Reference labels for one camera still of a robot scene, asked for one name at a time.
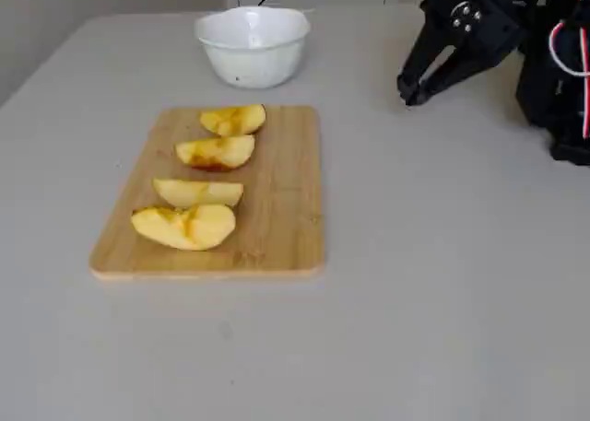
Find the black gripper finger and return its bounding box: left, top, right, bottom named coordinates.
left=396, top=24, right=457, bottom=95
left=405, top=47, right=497, bottom=107

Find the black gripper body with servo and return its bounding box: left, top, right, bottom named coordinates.
left=421, top=0, right=526, bottom=67

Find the plain pale apple slice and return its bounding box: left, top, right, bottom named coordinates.
left=152, top=177, right=244, bottom=209

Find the white scalloped ceramic bowl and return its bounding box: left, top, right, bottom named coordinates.
left=193, top=6, right=312, bottom=89

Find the bamboo cutting board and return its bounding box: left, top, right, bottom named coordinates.
left=88, top=105, right=326, bottom=283

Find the apple slice with core notch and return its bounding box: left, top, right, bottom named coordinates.
left=199, top=103, right=267, bottom=137

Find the apple slice with red skin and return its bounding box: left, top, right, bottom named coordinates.
left=174, top=134, right=256, bottom=172

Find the large apple slice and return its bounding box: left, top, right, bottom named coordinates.
left=130, top=203, right=237, bottom=251

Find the red and white servo cable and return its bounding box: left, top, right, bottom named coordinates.
left=548, top=18, right=590, bottom=140

